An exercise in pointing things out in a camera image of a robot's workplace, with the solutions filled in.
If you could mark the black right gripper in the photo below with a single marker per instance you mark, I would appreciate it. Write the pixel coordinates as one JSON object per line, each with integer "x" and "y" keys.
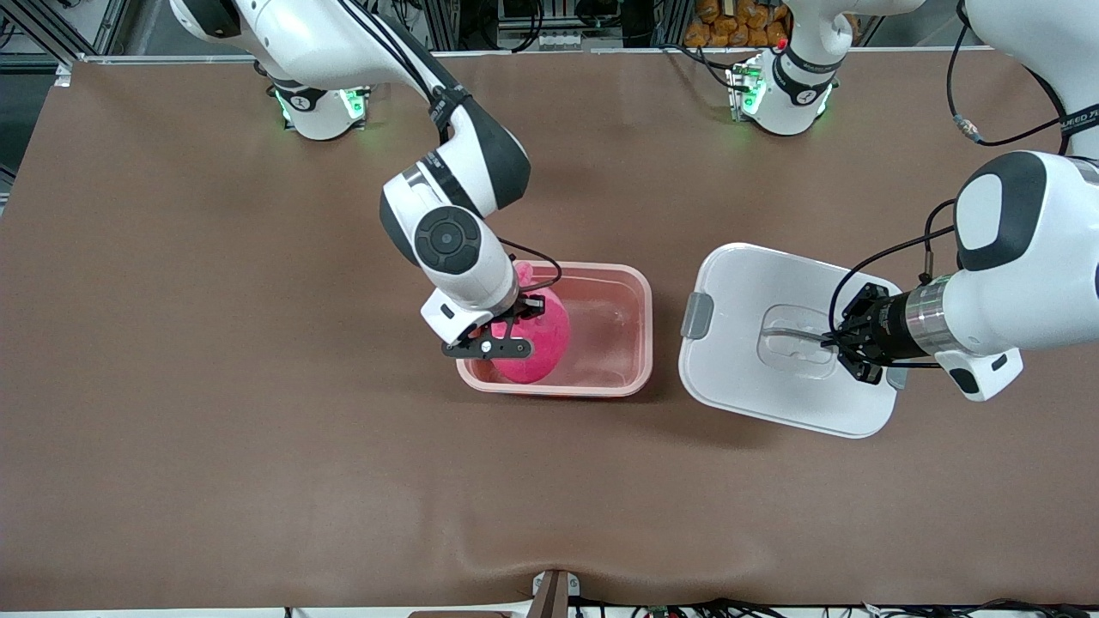
{"x": 526, "y": 306}

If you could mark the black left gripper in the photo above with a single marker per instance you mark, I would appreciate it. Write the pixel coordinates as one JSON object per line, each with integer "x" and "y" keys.
{"x": 884, "y": 329}

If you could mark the pink plush toy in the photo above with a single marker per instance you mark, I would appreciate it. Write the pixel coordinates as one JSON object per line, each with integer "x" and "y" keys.
{"x": 541, "y": 343}

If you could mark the white plastic box lid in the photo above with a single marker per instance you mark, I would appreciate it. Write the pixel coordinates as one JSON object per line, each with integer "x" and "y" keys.
{"x": 738, "y": 378}

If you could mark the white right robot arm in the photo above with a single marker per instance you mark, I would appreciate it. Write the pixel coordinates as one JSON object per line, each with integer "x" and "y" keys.
{"x": 455, "y": 240}

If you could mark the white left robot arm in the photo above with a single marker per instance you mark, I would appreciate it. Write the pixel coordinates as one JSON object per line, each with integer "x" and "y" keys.
{"x": 1030, "y": 257}

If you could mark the pink translucent plastic box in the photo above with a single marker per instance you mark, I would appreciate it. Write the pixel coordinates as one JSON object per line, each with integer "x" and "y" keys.
{"x": 610, "y": 326}

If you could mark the brown table mat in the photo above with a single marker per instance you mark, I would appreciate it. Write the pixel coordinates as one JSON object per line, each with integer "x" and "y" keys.
{"x": 258, "y": 429}

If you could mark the white socket block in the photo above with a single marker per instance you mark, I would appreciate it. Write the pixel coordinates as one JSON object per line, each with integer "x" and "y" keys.
{"x": 560, "y": 39}

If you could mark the orange snack pile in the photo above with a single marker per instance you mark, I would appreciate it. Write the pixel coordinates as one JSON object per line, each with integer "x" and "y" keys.
{"x": 713, "y": 30}

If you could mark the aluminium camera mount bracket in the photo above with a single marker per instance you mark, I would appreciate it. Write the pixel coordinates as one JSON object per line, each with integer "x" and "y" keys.
{"x": 552, "y": 596}

